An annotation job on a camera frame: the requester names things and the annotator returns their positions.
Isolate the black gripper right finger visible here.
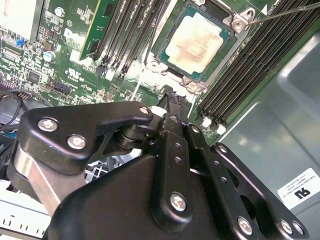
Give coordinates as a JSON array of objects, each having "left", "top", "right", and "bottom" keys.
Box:
[{"left": 174, "top": 92, "right": 311, "bottom": 240}]

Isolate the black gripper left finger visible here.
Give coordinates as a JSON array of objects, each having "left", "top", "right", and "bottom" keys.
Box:
[{"left": 6, "top": 86, "right": 196, "bottom": 226}]

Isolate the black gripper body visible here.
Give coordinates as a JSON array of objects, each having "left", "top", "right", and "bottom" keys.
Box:
[{"left": 46, "top": 153, "right": 233, "bottom": 240}]

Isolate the metal wire locking lever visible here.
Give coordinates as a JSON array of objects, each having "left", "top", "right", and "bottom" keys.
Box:
[
  {"left": 246, "top": 2, "right": 320, "bottom": 27},
  {"left": 144, "top": 0, "right": 168, "bottom": 68}
]

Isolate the CPU with silver top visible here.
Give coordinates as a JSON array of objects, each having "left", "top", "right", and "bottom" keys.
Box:
[{"left": 151, "top": 4, "right": 238, "bottom": 83}]

